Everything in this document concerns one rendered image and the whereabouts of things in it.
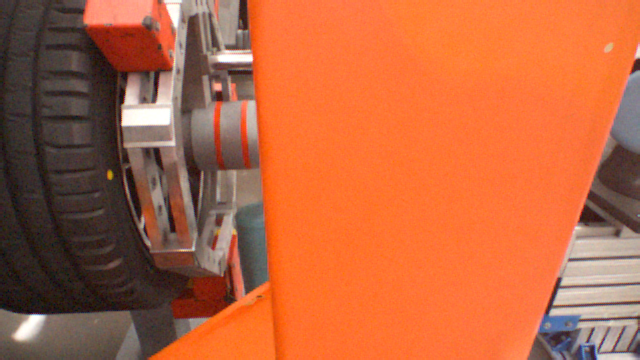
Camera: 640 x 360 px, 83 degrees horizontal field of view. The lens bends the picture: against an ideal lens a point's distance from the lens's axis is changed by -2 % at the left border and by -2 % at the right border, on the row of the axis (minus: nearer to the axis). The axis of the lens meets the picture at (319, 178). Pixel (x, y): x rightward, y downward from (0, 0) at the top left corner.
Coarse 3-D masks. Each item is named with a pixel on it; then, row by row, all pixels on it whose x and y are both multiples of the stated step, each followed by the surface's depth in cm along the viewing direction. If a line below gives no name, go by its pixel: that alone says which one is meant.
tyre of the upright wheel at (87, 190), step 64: (0, 0) 44; (64, 0) 45; (0, 64) 42; (64, 64) 42; (0, 128) 42; (64, 128) 42; (0, 192) 43; (64, 192) 43; (0, 256) 47; (64, 256) 47; (128, 256) 52
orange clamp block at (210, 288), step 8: (224, 272) 81; (192, 280) 80; (200, 280) 80; (208, 280) 81; (216, 280) 81; (224, 280) 81; (200, 288) 81; (208, 288) 81; (216, 288) 81; (224, 288) 82; (200, 296) 82; (208, 296) 82; (216, 296) 82; (224, 296) 82
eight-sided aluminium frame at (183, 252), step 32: (192, 0) 60; (128, 96) 48; (160, 96) 48; (224, 96) 95; (128, 128) 46; (160, 128) 47; (160, 192) 54; (160, 224) 54; (192, 224) 56; (224, 224) 88; (160, 256) 55; (192, 256) 56; (224, 256) 79
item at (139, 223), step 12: (156, 72) 74; (120, 84) 56; (156, 84) 74; (120, 96) 59; (156, 96) 74; (120, 108) 95; (120, 120) 96; (120, 132) 67; (120, 144) 51; (120, 156) 51; (156, 156) 81; (120, 168) 51; (192, 168) 98; (132, 180) 96; (192, 180) 96; (132, 192) 94; (168, 192) 81; (192, 192) 95; (132, 204) 54; (168, 204) 93; (192, 204) 93; (132, 216) 54; (168, 216) 76; (144, 228) 87; (144, 240) 58
